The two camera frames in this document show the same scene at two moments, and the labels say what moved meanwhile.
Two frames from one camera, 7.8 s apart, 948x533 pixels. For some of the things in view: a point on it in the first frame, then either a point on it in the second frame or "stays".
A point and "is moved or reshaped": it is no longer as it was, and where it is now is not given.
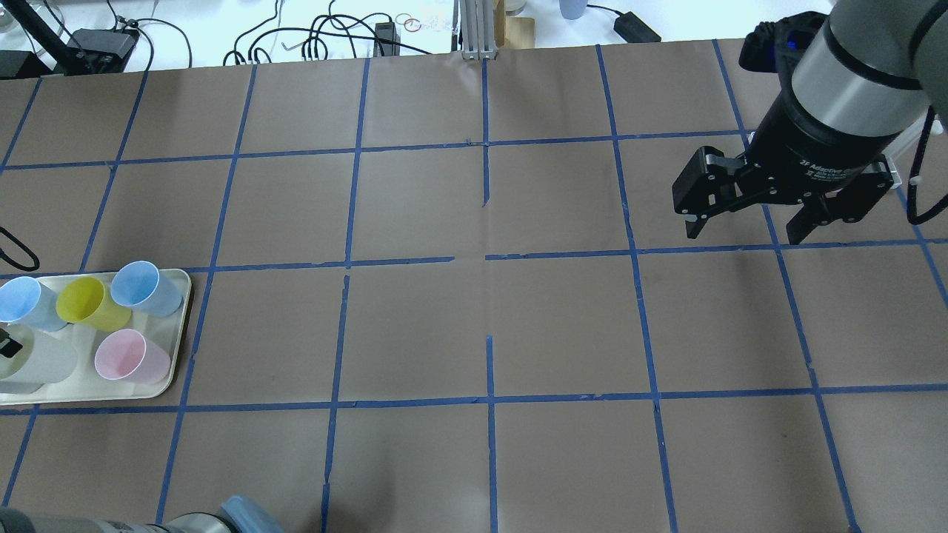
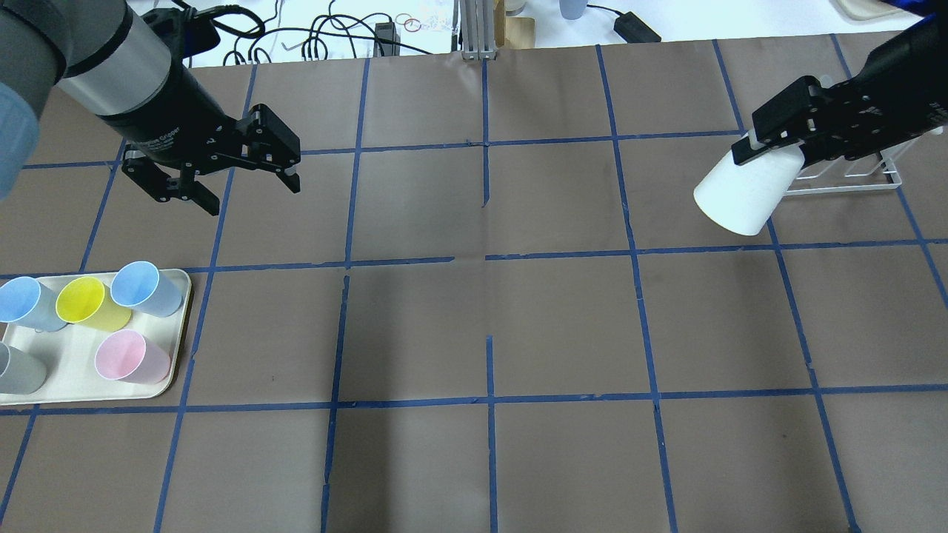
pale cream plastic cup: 43,359 is moved or reshaped
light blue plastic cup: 140,284 stays
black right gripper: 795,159 → 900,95
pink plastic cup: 125,354 stays
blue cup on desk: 572,9 stays
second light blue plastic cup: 27,301 stays
